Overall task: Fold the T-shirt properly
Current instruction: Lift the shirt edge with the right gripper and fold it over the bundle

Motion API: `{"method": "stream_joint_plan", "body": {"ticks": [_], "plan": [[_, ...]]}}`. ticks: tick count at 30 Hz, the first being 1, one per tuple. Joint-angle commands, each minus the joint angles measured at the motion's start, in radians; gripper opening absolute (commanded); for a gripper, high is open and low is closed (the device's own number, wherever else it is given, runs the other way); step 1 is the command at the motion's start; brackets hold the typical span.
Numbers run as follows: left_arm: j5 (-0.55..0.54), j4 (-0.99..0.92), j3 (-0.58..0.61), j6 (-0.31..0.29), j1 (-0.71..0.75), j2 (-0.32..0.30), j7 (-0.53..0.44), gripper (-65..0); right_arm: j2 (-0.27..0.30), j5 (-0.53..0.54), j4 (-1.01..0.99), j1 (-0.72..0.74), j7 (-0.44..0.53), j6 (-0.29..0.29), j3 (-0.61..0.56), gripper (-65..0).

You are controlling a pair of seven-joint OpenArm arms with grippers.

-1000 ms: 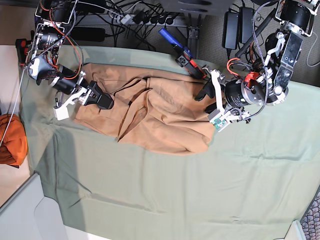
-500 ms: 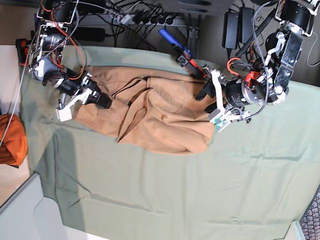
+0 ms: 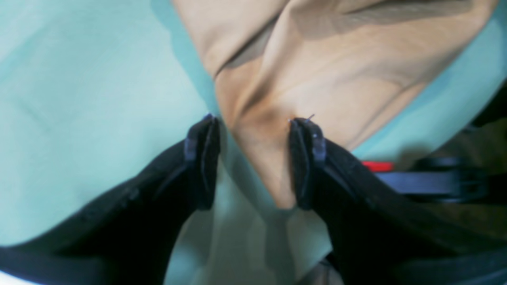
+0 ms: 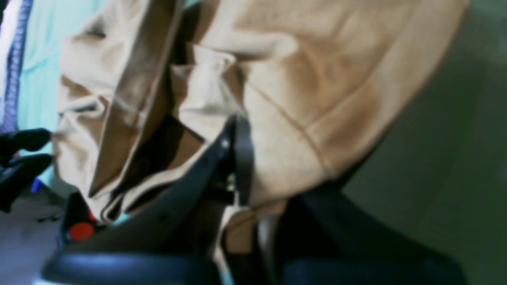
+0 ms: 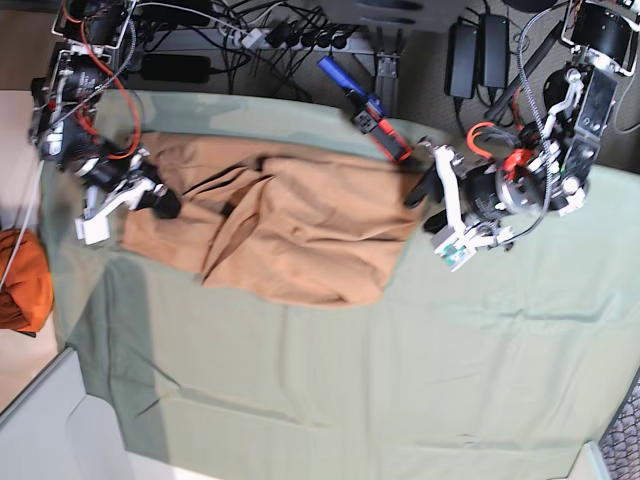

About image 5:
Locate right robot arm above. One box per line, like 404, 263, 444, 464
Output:
28, 1, 181, 220

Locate aluminium frame post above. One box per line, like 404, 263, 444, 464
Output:
372, 27, 404, 117

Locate folded dark orange garment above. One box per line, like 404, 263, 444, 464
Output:
1, 229, 54, 336

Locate black power adapter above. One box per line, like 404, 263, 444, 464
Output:
444, 23, 478, 99
478, 14, 510, 89

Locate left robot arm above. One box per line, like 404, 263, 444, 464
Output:
404, 1, 639, 246

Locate power strip with plugs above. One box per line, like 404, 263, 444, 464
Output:
195, 21, 358, 50

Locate grey plastic bin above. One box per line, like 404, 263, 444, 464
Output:
1, 348, 134, 479

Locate tan orange T-shirt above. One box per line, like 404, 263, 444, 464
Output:
121, 133, 419, 308

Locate white cable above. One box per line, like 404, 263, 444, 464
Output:
0, 159, 46, 292

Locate sage green table cloth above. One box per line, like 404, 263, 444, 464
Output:
37, 89, 640, 480

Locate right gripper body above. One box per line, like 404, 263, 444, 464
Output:
120, 159, 167, 210

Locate blue clamp at table corner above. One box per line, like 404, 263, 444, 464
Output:
29, 77, 55, 137

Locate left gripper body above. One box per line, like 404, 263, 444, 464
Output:
456, 165, 520, 235

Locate blue clamp with orange pad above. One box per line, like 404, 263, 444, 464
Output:
317, 56, 412, 163

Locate grey cable on floor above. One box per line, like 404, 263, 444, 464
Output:
612, 84, 640, 135

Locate black power brick left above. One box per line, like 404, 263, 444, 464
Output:
139, 54, 211, 84

